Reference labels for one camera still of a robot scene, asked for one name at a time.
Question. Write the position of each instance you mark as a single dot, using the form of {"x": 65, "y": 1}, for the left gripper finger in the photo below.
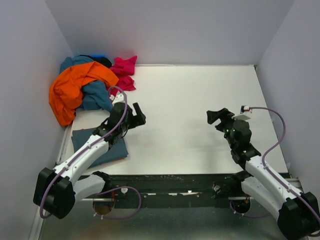
{"x": 137, "y": 120}
{"x": 137, "y": 109}

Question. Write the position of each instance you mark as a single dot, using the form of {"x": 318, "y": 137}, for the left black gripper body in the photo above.
{"x": 126, "y": 125}

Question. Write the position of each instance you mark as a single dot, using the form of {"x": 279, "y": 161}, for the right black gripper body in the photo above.
{"x": 230, "y": 140}

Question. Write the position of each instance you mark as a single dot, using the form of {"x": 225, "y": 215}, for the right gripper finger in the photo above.
{"x": 224, "y": 126}
{"x": 213, "y": 116}

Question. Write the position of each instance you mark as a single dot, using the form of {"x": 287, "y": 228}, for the grey blue t shirt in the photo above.
{"x": 118, "y": 151}

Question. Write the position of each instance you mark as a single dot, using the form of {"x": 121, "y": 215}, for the orange t shirt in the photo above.
{"x": 65, "y": 93}

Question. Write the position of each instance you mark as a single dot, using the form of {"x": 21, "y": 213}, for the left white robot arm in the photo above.
{"x": 58, "y": 189}

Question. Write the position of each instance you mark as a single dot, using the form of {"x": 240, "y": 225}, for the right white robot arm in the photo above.
{"x": 296, "y": 212}

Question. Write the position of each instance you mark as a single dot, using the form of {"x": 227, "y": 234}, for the teal blue t shirt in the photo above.
{"x": 95, "y": 94}

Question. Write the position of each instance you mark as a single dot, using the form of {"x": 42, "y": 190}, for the magenta pink t shirt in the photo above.
{"x": 124, "y": 69}

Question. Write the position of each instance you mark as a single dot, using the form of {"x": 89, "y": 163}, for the black t shirt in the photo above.
{"x": 104, "y": 61}

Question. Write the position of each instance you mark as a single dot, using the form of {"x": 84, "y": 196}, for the blue plastic bin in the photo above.
{"x": 94, "y": 56}

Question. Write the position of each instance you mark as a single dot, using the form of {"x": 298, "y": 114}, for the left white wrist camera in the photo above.
{"x": 119, "y": 98}

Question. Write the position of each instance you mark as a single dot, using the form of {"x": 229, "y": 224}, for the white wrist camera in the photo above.
{"x": 245, "y": 113}
{"x": 119, "y": 98}

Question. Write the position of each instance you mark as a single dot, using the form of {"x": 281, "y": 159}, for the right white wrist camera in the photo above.
{"x": 245, "y": 113}

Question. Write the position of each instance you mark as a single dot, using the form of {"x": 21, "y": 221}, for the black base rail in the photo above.
{"x": 167, "y": 191}

